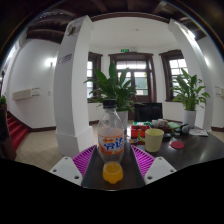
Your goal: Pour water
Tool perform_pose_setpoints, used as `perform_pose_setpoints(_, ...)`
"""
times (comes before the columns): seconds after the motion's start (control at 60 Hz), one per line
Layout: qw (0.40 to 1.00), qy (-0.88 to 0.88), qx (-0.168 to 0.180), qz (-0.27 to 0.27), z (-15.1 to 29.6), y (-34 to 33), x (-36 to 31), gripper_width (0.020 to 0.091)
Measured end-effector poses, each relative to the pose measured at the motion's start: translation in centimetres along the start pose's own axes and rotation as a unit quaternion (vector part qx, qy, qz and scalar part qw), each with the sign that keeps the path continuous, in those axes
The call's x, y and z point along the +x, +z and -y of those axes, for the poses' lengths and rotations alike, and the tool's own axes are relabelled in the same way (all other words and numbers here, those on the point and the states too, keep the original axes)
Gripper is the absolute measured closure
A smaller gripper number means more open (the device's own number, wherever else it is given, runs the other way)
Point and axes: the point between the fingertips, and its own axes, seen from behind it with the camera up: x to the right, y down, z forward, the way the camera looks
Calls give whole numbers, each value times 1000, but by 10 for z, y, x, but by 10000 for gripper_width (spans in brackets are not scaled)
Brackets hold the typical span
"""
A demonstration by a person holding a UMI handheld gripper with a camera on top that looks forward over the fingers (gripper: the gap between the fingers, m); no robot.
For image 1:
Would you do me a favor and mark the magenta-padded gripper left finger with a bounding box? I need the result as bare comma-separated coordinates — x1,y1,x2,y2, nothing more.
48,144,98,187

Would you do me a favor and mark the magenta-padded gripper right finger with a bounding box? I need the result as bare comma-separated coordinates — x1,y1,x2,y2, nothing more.
129,144,177,187

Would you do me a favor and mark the clear orange soda bottle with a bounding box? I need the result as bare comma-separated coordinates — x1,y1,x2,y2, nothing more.
97,98,126,185

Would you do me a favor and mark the pale yellow cup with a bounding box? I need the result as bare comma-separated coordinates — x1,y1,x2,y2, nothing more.
144,128,165,153

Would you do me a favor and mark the flat round red coaster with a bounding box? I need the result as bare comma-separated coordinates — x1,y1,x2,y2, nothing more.
170,140,185,150

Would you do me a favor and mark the red plastic box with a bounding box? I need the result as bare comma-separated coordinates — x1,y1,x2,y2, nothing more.
130,123,151,139

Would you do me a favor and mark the tray of white cups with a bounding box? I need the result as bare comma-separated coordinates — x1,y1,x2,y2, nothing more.
151,118,171,133

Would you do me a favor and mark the light green pouch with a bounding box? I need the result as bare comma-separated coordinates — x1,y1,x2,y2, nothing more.
167,121,182,130

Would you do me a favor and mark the grey round ball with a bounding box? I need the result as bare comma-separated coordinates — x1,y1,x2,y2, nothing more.
179,123,190,134

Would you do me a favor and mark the green and white box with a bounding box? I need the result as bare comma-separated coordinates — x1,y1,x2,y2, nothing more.
131,121,153,128

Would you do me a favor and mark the printed paper leaflet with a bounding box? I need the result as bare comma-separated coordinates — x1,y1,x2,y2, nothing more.
188,128,209,137

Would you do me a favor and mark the black chair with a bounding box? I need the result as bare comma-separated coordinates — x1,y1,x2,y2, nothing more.
134,102,164,123

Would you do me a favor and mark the potted plant in white pot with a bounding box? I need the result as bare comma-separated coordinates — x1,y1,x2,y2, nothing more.
169,68,211,129
84,62,138,131

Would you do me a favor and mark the red carpeted staircase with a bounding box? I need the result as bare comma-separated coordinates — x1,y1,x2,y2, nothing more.
6,114,29,151

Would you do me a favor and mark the dark wooden glazed double door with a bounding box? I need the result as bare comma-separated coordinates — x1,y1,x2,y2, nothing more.
108,52,157,103

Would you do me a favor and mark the dark wooden framed window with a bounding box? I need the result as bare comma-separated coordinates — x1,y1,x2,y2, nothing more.
87,51,103,101
159,49,189,102

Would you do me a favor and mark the dark wooden stair post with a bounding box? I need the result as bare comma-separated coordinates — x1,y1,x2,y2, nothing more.
0,103,17,161

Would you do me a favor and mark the white wall radiator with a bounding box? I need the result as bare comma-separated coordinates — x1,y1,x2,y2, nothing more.
12,87,41,101
214,85,224,98

